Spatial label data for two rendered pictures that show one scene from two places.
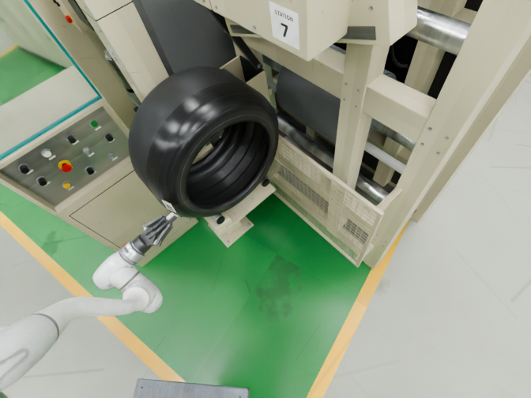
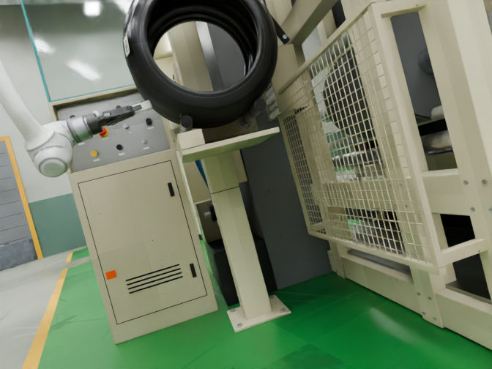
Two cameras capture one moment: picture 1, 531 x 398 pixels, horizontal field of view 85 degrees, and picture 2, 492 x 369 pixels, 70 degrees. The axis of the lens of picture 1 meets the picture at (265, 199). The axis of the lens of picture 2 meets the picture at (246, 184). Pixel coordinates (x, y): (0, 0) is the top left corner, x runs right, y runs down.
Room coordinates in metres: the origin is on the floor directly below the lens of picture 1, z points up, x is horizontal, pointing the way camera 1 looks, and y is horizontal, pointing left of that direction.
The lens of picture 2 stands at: (-0.51, -0.30, 0.66)
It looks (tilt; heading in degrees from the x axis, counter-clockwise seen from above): 1 degrees down; 18
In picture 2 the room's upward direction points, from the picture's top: 15 degrees counter-clockwise
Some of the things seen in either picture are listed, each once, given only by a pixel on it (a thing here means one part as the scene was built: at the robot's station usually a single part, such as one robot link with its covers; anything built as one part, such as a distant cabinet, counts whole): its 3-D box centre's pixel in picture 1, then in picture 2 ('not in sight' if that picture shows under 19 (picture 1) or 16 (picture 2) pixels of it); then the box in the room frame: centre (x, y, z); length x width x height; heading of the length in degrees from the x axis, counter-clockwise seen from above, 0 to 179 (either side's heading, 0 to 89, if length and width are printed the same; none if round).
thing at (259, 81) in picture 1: (246, 95); (280, 84); (1.25, -0.05, 1.05); 0.20 x 0.15 x 0.30; 28
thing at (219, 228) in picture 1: (204, 204); (189, 146); (0.81, 0.31, 0.84); 0.36 x 0.09 x 0.06; 28
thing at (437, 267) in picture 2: (303, 192); (330, 155); (0.83, -0.22, 0.65); 0.90 x 0.02 x 0.70; 28
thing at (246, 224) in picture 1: (230, 224); (256, 310); (1.09, 0.32, 0.01); 0.27 x 0.27 x 0.02; 28
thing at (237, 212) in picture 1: (227, 190); (225, 146); (0.87, 0.18, 0.80); 0.37 x 0.36 x 0.02; 118
